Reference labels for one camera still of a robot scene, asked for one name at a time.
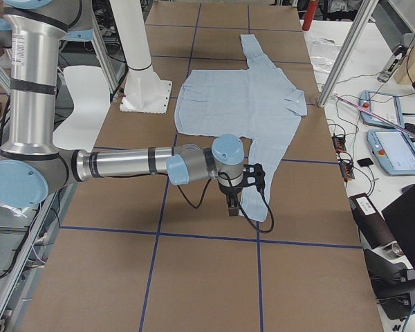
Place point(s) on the clear plastic bag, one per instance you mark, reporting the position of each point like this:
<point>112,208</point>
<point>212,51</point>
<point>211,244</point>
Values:
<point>323,53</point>

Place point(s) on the metal reacher rod tool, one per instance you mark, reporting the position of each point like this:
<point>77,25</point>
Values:
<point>376,116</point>

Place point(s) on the black monitor stand equipment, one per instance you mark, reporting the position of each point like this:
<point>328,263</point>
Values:
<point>390,260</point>

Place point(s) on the brown paper table cover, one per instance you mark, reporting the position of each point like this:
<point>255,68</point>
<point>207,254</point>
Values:
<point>137,254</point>

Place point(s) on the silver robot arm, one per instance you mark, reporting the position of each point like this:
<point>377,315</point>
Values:
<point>32,166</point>

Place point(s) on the orange circuit board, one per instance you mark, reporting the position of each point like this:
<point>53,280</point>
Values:
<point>339,143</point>

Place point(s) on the light blue button-up shirt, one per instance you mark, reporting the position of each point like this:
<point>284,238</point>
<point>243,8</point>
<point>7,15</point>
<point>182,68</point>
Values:
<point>259,103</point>

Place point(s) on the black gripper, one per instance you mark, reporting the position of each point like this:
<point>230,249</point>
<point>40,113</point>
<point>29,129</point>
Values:
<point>229,191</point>

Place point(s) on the near teach pendant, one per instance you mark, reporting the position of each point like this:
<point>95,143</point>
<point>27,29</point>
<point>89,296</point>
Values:
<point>393,150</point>

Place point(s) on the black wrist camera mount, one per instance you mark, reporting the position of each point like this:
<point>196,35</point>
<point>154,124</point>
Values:
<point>254,175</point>

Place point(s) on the teach pendant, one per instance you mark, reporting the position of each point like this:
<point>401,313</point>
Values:
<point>385,105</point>
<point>393,150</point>

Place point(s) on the aluminium frame post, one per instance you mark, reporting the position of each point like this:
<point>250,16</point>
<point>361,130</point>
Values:
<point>357,27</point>

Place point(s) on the white curved sheet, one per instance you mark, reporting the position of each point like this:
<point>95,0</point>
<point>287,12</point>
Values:
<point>90,94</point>

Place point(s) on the red bottle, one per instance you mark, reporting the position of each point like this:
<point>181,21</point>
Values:
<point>310,14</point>

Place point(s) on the white pedestal column with base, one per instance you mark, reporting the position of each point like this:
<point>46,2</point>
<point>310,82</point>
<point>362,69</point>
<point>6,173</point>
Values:
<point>144,91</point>

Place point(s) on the far teach pendant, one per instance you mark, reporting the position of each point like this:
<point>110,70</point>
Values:
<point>385,105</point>

